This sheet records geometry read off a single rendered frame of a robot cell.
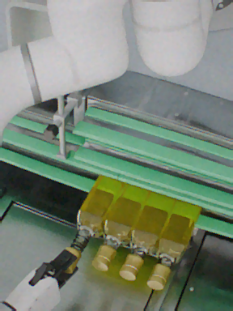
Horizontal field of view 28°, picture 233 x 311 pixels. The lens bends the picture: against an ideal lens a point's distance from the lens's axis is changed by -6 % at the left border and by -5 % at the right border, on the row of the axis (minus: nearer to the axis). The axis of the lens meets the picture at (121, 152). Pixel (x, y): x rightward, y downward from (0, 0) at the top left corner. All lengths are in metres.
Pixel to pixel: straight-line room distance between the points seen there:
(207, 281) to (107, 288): 0.24
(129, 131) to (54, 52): 0.42
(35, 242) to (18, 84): 0.60
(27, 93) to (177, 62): 0.20
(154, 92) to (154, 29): 0.45
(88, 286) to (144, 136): 0.35
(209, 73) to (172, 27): 0.45
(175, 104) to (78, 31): 0.49
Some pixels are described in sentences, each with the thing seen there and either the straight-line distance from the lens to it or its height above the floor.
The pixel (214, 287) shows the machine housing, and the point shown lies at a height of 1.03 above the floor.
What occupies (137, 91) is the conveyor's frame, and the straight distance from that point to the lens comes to 1.05.
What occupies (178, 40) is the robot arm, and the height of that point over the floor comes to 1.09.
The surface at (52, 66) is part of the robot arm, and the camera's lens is 0.60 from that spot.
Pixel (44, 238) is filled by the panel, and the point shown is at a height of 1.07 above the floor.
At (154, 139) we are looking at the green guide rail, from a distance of 0.98.
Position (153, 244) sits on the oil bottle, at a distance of 0.96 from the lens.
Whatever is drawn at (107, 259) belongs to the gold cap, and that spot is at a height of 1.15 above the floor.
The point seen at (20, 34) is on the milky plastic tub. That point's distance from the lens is 1.13.
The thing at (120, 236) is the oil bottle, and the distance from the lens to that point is 0.96.
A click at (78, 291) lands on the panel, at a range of 1.06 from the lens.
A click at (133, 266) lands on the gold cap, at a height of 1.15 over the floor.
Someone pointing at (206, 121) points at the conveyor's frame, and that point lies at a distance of 1.01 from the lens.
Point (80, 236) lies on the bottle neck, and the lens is 0.97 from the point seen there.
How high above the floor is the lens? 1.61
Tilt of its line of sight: 41 degrees down
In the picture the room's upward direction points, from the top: 150 degrees counter-clockwise
